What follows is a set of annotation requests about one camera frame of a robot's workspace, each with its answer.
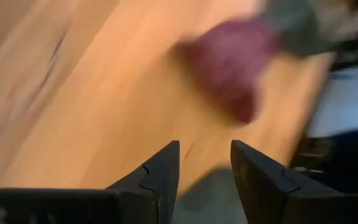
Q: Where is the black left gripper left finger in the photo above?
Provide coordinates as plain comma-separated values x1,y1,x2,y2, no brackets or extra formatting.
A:
106,139,180,224

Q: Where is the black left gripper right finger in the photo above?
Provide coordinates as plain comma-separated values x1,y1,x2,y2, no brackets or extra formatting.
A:
230,139,344,224

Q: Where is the maroon knit hat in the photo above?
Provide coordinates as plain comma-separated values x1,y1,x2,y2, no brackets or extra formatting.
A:
168,20,279,125

